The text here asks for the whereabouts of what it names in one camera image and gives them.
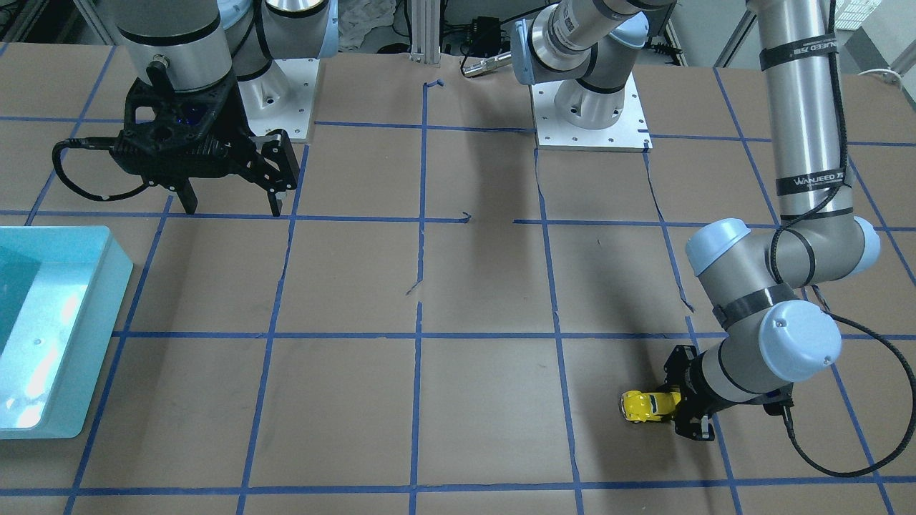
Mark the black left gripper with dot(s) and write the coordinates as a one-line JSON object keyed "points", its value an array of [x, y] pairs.
{"points": [[691, 392]]}

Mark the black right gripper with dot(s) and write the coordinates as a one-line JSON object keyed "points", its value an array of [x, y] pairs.
{"points": [[235, 123]]}

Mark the yellow beetle toy car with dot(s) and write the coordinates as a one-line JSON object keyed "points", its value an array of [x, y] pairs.
{"points": [[649, 407]]}

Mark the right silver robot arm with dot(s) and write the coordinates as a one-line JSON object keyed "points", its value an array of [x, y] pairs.
{"points": [[199, 42]]}

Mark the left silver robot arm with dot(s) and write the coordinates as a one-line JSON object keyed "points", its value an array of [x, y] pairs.
{"points": [[774, 339]]}

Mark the light blue plastic bin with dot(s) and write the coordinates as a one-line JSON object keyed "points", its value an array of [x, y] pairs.
{"points": [[61, 291]]}

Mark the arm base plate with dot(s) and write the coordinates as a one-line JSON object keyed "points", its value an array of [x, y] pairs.
{"points": [[283, 98], [569, 117]]}

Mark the aluminium frame post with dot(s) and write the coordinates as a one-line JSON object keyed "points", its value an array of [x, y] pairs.
{"points": [[425, 32]]}

